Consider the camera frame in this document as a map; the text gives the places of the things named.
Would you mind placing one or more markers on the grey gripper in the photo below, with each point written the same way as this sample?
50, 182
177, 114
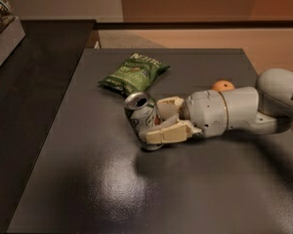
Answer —
205, 112

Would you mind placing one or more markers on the silver green 7up can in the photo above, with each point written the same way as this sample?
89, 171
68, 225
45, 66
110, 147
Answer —
141, 111

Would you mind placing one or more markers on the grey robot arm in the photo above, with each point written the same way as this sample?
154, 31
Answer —
266, 108

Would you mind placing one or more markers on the green chip bag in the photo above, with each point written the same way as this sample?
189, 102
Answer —
134, 74

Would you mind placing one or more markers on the orange fruit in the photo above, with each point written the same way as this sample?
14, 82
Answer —
223, 85

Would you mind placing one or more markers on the white snack display box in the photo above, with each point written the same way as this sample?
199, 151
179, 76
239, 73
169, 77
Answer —
10, 37

